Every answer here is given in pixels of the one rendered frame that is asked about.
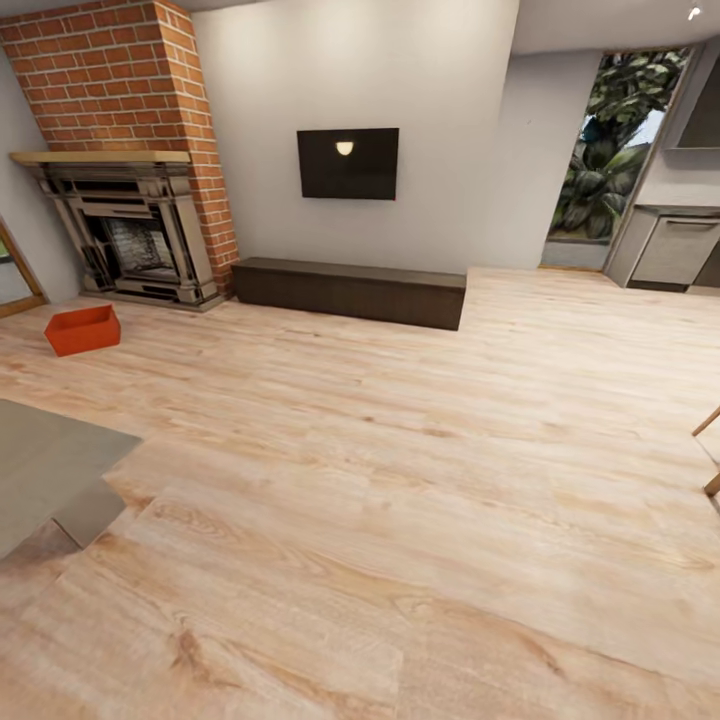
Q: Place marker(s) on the cabinet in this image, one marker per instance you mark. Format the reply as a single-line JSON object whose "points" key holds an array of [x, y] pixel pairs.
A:
{"points": [[413, 297], [697, 121]]}

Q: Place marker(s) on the coffee table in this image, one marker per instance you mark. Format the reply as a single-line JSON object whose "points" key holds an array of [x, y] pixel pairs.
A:
{"points": [[51, 467]]}

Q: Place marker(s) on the wall mounted tv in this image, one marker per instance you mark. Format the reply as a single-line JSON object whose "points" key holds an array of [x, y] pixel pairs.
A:
{"points": [[349, 163]]}

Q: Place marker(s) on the storage box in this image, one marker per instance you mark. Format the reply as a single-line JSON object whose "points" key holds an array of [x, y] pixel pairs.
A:
{"points": [[79, 331]]}

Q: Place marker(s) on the dishwasher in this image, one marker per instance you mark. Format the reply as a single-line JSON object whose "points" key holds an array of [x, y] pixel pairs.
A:
{"points": [[675, 252]]}

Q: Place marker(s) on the fixed window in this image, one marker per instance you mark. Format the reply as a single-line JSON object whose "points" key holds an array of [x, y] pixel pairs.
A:
{"points": [[633, 94]]}

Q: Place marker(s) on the wood fireplace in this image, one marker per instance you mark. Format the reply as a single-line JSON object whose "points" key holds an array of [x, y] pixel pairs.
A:
{"points": [[136, 230]]}

